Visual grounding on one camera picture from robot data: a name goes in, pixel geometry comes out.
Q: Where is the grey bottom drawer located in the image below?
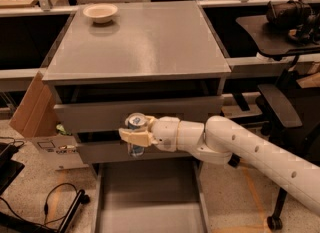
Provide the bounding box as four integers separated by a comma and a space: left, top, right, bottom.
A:
91, 157, 211, 233

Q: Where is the black office chair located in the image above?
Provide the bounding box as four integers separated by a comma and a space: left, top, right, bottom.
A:
219, 63, 320, 231

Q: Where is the cardboard box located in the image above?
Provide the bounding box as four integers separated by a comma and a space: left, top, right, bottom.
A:
9, 73, 87, 170

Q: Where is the white bowl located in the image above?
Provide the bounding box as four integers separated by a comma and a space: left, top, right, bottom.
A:
83, 3, 118, 24

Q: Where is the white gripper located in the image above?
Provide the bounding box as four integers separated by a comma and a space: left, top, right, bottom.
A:
119, 115, 180, 152

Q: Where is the grey top drawer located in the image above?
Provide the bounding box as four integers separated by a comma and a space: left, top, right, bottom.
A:
54, 96, 223, 133

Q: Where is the grey drawer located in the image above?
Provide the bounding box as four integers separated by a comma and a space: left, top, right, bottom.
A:
54, 96, 223, 133
91, 157, 211, 233
77, 131, 190, 164

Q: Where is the black vr headset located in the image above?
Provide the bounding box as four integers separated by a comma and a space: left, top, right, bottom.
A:
266, 0, 320, 44

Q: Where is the grey middle drawer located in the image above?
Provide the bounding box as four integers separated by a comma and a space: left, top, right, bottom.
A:
77, 131, 190, 164

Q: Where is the black cable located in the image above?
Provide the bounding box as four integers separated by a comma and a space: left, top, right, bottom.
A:
0, 182, 79, 230

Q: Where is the grey drawer cabinet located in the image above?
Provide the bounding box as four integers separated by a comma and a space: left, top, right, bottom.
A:
42, 0, 232, 165

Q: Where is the redbull can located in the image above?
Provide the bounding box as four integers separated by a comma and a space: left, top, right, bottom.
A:
125, 113, 146, 158

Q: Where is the black side desk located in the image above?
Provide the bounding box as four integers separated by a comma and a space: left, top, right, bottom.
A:
236, 15, 320, 58

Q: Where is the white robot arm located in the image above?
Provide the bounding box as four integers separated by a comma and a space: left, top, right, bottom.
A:
119, 113, 320, 215

